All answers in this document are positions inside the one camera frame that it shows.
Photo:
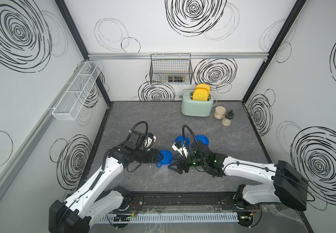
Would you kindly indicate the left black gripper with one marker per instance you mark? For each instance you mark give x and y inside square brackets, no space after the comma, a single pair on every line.
[153,157]

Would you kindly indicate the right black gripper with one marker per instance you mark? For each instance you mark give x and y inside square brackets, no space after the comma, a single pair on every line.
[180,161]

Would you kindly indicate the blue-lid clear container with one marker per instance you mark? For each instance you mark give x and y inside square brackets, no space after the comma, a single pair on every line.
[168,158]
[203,139]
[181,139]

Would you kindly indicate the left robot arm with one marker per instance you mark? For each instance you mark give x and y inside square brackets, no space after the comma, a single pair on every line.
[85,207]

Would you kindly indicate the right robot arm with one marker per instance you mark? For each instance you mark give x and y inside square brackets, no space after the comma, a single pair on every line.
[277,183]

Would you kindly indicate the mint green toaster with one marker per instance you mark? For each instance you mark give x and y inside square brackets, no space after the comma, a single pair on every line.
[190,107]

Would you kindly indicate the black-cap glass bottle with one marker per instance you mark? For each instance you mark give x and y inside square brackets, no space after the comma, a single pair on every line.
[227,119]

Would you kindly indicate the beige round jar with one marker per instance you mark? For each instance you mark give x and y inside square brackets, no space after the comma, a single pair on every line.
[219,112]

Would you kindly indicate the front yellow toast slice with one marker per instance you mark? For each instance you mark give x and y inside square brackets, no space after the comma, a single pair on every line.
[200,94]

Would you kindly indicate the yellow toast slice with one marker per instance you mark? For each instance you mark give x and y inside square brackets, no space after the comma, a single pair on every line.
[204,86]
[200,94]

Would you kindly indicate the back yellow toast slice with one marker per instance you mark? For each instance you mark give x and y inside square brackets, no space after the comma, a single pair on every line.
[204,86]

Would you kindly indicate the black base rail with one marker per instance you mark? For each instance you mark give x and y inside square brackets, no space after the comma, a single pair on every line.
[141,200]

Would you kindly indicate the white slotted cable duct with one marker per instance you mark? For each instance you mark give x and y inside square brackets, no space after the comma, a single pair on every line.
[170,218]

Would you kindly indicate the black wire wall basket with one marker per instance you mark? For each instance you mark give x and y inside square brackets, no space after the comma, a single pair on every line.
[171,68]

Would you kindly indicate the white mesh wall shelf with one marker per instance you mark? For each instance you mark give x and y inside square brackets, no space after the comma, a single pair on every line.
[78,91]

